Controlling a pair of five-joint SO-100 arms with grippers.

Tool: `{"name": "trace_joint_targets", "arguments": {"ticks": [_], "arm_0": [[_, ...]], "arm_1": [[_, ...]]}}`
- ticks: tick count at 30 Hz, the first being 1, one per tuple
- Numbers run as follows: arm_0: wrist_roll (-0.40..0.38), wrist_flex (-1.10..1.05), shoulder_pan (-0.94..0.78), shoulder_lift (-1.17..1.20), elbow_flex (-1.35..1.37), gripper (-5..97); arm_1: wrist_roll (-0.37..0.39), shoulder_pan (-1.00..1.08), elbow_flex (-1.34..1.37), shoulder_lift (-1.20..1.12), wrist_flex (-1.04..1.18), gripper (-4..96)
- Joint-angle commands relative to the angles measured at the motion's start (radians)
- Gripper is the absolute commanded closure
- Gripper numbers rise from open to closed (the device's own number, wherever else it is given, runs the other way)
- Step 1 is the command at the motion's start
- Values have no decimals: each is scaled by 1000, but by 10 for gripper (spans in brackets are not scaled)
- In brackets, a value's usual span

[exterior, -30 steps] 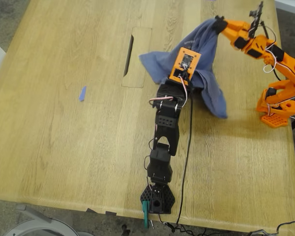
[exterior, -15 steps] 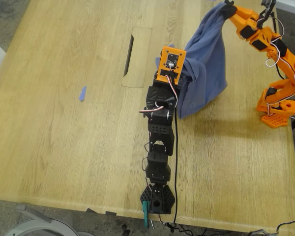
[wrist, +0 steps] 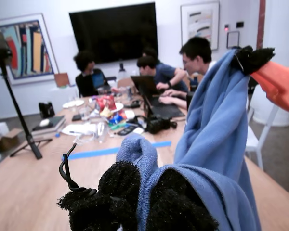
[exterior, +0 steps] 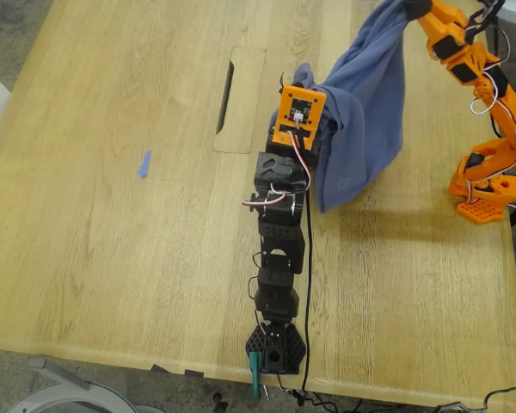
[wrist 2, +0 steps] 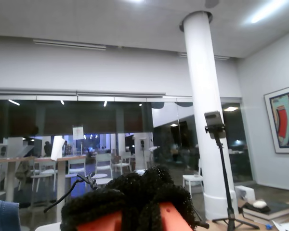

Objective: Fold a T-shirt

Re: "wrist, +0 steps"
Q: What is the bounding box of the white round pedestal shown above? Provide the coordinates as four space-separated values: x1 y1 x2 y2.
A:
251 83 289 128

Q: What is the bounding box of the dark-haired person behind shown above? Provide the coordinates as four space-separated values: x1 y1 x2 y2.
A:
142 47 161 65

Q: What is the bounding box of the colourful framed painting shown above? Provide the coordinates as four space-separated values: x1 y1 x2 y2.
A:
0 13 60 85

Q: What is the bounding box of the person with glasses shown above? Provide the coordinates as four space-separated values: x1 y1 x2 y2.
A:
158 36 219 113

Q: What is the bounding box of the person in black top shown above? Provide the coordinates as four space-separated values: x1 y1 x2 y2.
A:
73 50 113 98

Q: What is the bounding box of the black photo camera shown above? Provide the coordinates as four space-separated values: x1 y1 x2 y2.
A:
146 115 178 135

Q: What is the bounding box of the cardboard box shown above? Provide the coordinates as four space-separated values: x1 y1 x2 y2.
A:
0 128 24 153

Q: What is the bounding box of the clear plastic cup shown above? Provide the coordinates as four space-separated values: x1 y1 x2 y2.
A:
95 122 109 144

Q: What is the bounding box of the person in blue shirt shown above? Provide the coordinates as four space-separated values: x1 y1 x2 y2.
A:
136 55 190 94

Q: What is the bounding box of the red snack bag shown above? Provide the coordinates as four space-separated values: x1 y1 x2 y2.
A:
96 95 117 116

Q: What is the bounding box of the white paper sheet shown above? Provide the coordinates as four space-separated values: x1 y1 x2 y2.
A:
61 123 98 137

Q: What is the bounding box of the small framed notice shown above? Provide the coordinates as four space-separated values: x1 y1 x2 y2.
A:
226 30 240 49

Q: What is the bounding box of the blue printed T-shirt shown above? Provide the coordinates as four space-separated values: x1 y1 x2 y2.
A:
115 49 262 231

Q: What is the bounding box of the white plate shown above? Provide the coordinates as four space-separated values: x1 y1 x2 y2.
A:
62 100 85 109

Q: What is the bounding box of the pale framed painting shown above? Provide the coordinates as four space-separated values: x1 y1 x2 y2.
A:
180 0 220 51

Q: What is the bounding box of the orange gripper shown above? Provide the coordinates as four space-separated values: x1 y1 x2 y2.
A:
231 45 289 113

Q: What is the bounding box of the coiled white cable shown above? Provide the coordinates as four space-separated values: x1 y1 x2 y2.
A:
73 133 98 146

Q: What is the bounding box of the long blue tape strip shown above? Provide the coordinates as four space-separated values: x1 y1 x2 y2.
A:
62 141 172 161

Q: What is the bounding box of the dark-capped bottle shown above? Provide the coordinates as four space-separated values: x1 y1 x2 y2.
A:
117 63 128 80

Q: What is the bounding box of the black twist tie wire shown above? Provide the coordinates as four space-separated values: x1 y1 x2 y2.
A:
59 143 97 197

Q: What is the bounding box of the white slatted chair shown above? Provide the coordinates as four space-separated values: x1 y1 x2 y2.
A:
244 104 280 170

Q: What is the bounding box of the black bag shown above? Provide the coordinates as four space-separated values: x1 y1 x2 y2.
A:
38 102 55 119

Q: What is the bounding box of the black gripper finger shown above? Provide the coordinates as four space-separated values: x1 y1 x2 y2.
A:
56 160 142 231
145 169 220 231

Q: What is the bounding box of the blue snack bag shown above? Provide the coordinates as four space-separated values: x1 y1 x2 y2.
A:
107 111 128 126

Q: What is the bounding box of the black laptop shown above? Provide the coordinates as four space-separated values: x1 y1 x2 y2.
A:
131 75 166 97
137 83 186 119

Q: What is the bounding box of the black tabletop tripod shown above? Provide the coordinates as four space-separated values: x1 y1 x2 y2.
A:
0 64 53 160

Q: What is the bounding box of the brown board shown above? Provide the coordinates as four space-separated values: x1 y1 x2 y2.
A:
53 72 71 88

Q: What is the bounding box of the black wall television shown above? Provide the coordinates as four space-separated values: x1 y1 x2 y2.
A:
68 2 159 64

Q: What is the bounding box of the laptop with blue screen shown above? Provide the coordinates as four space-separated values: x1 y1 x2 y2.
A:
91 71 110 89

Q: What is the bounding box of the red-brown vertical pipe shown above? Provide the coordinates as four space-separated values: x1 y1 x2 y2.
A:
256 0 266 50

